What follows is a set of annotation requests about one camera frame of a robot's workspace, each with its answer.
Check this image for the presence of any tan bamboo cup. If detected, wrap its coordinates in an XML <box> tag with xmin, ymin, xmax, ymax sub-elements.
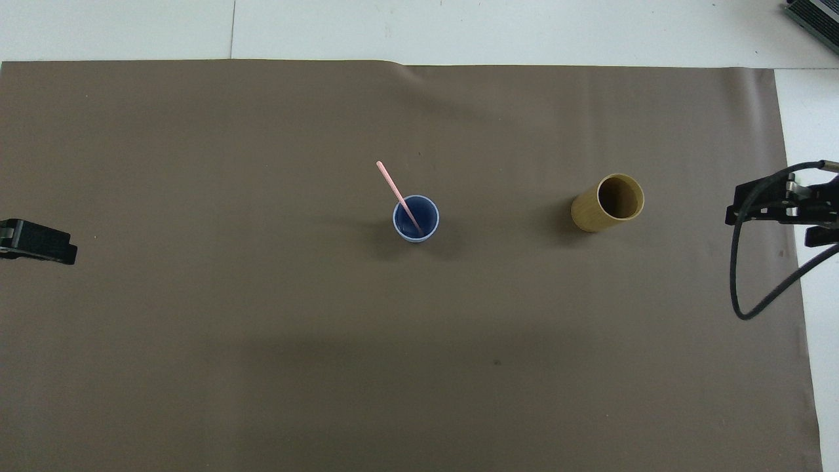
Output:
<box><xmin>570</xmin><ymin>173</ymin><xmax>645</xmax><ymax>233</ymax></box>

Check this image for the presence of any blue plastic cup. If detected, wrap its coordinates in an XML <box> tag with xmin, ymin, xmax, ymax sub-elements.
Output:
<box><xmin>393</xmin><ymin>195</ymin><xmax>440</xmax><ymax>244</ymax></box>

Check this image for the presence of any pink chopstick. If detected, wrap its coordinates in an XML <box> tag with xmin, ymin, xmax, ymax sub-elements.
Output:
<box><xmin>376</xmin><ymin>161</ymin><xmax>424</xmax><ymax>235</ymax></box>

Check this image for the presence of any black ribbed device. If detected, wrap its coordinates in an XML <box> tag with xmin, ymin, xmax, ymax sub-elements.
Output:
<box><xmin>784</xmin><ymin>0</ymin><xmax>839</xmax><ymax>37</ymax></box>

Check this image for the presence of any black cable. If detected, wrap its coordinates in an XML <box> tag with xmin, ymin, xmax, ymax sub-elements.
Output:
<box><xmin>731</xmin><ymin>159</ymin><xmax>839</xmax><ymax>321</ymax></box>

